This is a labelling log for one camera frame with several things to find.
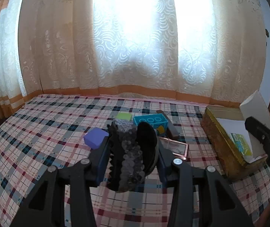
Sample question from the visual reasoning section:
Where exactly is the lime green toy brick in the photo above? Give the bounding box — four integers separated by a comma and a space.
116, 112, 132, 121

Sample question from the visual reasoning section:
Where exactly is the green tissue packet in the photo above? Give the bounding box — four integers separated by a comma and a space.
230, 133, 253, 156

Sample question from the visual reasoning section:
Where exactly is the plaid tablecloth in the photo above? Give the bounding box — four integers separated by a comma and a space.
0, 94, 270, 227

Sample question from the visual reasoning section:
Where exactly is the dark brown rectangular bar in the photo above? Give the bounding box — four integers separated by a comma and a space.
157, 110, 180, 140

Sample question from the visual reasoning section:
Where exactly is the white cardboard box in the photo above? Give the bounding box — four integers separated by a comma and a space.
239, 90, 270, 129

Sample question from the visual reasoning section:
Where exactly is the cream lace curtain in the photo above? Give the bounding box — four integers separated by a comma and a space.
0, 0, 266, 119

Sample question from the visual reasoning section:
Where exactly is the pink framed pocket mirror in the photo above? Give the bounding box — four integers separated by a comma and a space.
160, 137, 189, 160

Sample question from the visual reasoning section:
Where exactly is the blue toy brick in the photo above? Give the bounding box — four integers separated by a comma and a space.
133, 113, 168, 136

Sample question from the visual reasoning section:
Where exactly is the purple cube block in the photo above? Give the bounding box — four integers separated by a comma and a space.
84, 128, 109, 150

